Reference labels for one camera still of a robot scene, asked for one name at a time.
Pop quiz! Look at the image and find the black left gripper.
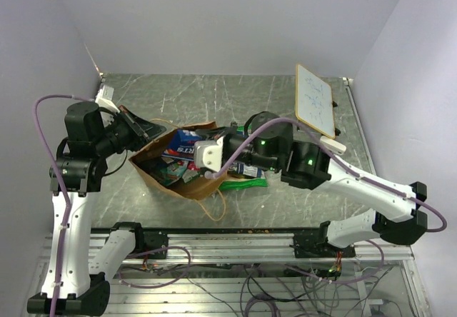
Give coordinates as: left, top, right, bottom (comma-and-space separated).
94, 104, 166, 157

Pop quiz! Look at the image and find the brown paper bag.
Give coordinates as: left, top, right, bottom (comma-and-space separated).
129, 119, 227, 222

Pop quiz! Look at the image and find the green cassava chips bag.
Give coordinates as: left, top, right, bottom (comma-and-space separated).
219, 177, 268, 191

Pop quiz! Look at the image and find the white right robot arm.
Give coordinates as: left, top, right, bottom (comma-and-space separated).
219, 111, 428, 257

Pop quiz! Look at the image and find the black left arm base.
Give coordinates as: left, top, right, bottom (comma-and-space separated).
127, 229, 169, 259

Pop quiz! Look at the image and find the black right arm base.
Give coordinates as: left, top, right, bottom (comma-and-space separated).
290, 233, 356, 258

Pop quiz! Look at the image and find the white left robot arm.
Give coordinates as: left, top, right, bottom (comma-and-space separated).
26, 101, 166, 316

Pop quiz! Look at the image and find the teal snack packet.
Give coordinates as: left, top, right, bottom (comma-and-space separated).
151, 160, 189, 186

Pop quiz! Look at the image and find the white board eraser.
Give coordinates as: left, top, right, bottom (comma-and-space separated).
319, 135, 347, 155

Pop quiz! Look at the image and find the yellow framed whiteboard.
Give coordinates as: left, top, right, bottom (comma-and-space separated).
295, 64, 336, 139

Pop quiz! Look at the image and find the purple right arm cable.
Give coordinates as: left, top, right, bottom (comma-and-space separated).
205, 117, 448, 285

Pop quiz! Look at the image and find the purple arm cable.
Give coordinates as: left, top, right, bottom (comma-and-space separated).
32, 94, 192, 317
205, 117, 448, 285

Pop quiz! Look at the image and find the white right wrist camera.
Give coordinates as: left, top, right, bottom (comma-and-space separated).
194, 137, 224, 172

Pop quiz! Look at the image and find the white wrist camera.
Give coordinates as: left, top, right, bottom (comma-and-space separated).
95, 84, 119, 114
194, 137, 224, 172

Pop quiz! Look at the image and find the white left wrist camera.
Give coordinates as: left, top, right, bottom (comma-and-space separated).
95, 84, 119, 114

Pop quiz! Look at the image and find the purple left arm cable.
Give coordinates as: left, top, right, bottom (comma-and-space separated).
32, 94, 192, 317

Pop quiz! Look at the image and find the aluminium frame rail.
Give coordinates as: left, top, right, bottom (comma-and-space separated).
39, 233, 415, 263

